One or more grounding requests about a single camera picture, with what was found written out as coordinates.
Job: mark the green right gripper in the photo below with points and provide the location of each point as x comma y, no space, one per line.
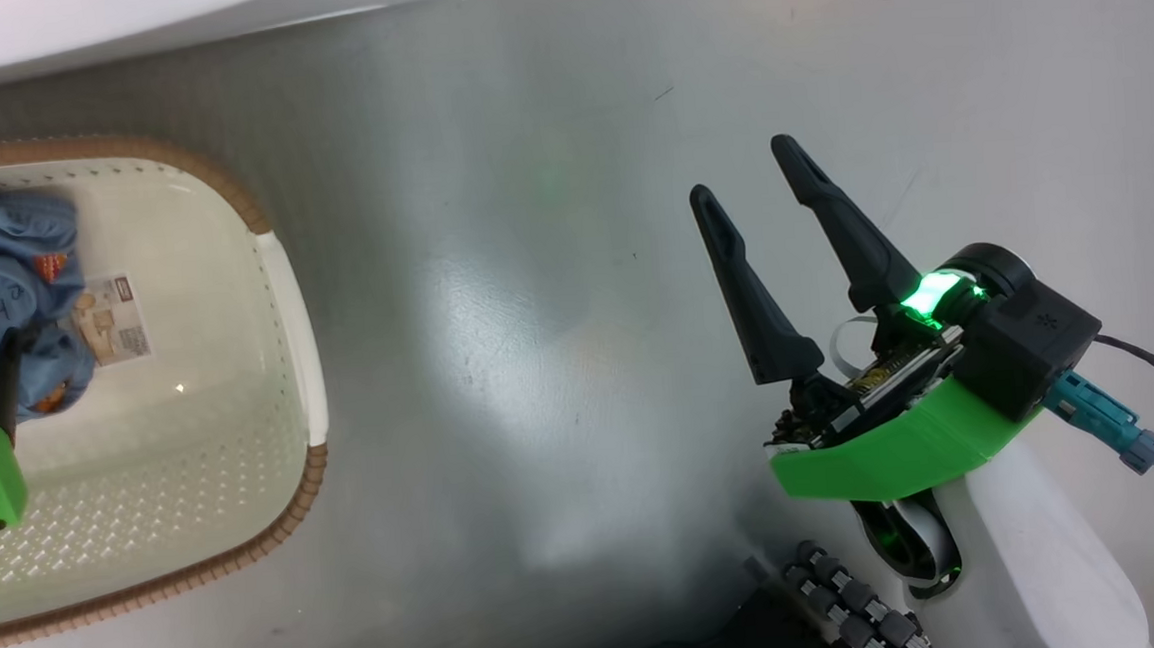
896,455

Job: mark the black robot base roller wheel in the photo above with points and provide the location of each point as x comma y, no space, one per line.
844,598

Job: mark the white front-load washing machine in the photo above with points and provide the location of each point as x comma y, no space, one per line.
118,21

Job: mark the paper product label in basket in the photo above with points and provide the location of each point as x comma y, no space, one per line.
114,320

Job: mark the cream laundry basket brown rim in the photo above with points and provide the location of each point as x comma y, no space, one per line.
193,438

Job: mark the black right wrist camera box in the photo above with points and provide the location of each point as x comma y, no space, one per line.
1029,336

